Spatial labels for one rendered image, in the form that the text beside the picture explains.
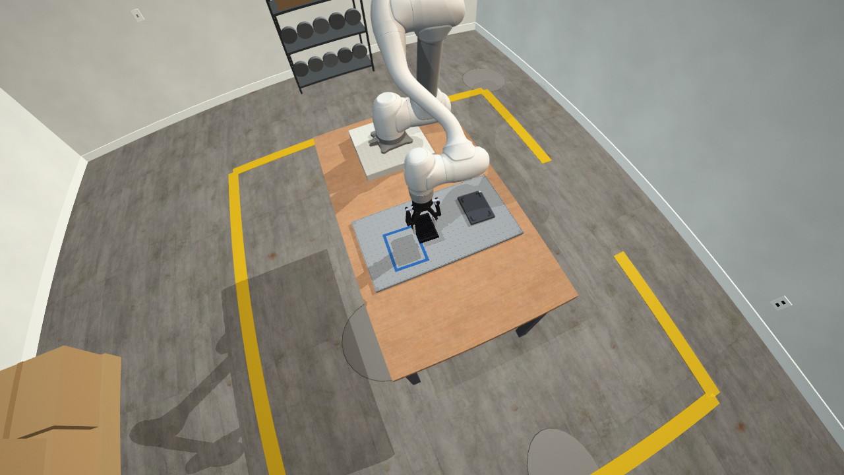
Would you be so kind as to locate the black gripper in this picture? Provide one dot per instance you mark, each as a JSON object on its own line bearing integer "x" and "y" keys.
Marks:
{"x": 418, "y": 208}

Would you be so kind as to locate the black well plate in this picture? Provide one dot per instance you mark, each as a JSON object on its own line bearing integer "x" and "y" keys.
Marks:
{"x": 425, "y": 229}

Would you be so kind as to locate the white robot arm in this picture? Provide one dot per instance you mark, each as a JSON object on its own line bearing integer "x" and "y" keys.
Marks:
{"x": 431, "y": 20}

